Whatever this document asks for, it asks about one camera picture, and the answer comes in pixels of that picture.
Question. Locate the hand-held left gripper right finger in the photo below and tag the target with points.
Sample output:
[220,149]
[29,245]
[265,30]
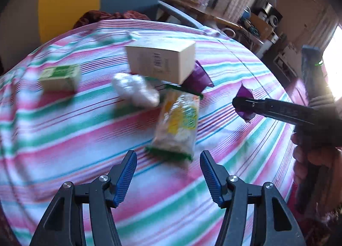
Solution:
[212,182]

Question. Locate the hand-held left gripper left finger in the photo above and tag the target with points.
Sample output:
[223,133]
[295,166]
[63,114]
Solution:
[125,179]

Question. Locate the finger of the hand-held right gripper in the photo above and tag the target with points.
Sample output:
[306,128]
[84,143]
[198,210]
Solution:
[267,107]

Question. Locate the purple snack packet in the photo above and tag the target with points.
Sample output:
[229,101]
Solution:
[199,79]
[244,92]

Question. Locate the clear snack packet green ends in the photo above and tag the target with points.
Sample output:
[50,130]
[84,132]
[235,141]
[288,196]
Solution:
[176,120]

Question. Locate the white plastic ball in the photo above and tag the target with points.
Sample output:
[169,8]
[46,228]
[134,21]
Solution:
[133,88]

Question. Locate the small green carton box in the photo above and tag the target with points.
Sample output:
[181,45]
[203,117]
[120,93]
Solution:
[60,77]

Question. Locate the pale cardboard carton box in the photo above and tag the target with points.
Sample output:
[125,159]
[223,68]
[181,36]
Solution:
[155,59]

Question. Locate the person's right hand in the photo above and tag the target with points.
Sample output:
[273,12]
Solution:
[318,156]

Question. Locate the white storage rack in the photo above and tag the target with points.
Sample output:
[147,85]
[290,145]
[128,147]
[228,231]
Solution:
[284,59]

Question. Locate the pink green striped cloth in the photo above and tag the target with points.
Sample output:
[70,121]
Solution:
[80,128]

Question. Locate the brown cardboard box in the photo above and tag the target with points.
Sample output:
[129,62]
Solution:
[260,25]

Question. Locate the wooden side desk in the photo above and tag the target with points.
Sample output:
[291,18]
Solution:
[203,11]

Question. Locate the grey chair armrest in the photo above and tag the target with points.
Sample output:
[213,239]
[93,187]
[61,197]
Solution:
[179,12]

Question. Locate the dark red cloth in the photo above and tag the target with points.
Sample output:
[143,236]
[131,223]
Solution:
[107,16]

